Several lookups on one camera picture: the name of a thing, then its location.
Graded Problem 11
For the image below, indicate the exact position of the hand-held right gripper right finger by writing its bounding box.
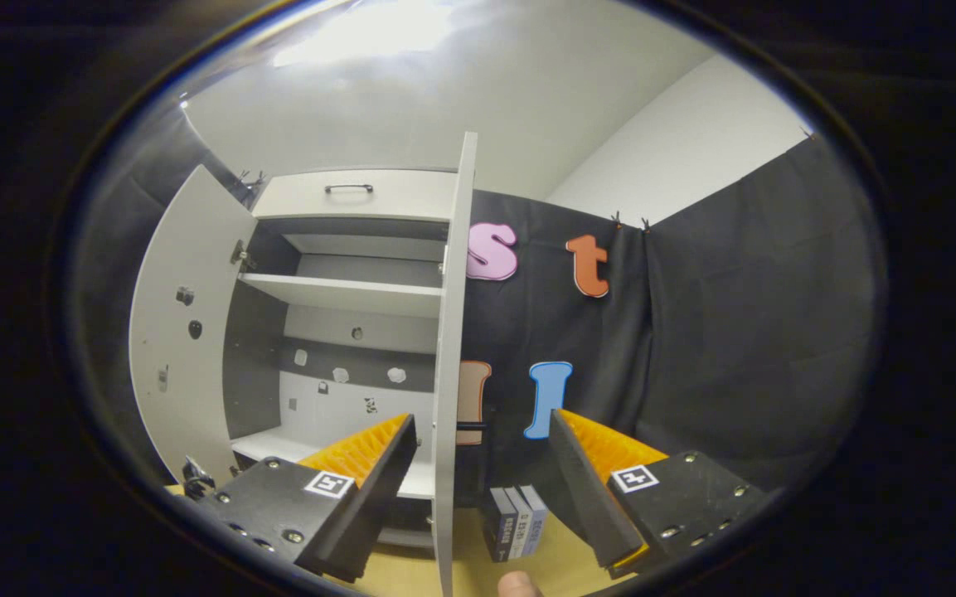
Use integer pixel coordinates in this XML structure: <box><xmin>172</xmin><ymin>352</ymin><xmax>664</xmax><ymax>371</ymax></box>
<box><xmin>548</xmin><ymin>408</ymin><xmax>769</xmax><ymax>580</ymax></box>

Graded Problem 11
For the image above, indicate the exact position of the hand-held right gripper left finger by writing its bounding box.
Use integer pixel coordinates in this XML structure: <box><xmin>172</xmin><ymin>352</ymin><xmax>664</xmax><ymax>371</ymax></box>
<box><xmin>194</xmin><ymin>413</ymin><xmax>418</xmax><ymax>584</ymax></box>

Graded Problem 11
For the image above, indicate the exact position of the white and grey cabinet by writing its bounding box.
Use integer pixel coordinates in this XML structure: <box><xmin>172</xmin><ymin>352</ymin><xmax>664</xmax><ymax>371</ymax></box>
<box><xmin>225</xmin><ymin>168</ymin><xmax>466</xmax><ymax>552</ymax></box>

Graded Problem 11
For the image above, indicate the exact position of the white cabinet door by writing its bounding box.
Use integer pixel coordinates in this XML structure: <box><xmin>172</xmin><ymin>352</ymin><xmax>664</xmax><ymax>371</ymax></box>
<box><xmin>128</xmin><ymin>164</ymin><xmax>259</xmax><ymax>490</ymax></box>
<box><xmin>432</xmin><ymin>131</ymin><xmax>478</xmax><ymax>597</ymax></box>

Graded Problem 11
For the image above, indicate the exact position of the white cabinet shelf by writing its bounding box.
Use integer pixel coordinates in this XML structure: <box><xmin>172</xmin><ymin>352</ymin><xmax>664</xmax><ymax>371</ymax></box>
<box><xmin>237</xmin><ymin>274</ymin><xmax>444</xmax><ymax>318</ymax></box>

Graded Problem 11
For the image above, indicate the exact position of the white cabinet drawer front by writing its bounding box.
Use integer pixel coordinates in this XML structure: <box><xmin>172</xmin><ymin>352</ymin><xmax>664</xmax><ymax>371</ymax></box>
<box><xmin>252</xmin><ymin>170</ymin><xmax>462</xmax><ymax>223</ymax></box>

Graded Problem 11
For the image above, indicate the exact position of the small grey box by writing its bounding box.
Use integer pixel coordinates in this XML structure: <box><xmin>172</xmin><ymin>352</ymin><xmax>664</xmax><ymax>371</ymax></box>
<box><xmin>504</xmin><ymin>488</ymin><xmax>533</xmax><ymax>558</ymax></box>

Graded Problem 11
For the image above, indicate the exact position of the black backdrop cloth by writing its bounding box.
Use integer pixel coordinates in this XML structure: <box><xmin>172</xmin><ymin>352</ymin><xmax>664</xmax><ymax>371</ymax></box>
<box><xmin>63</xmin><ymin>83</ymin><xmax>889</xmax><ymax>515</ymax></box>

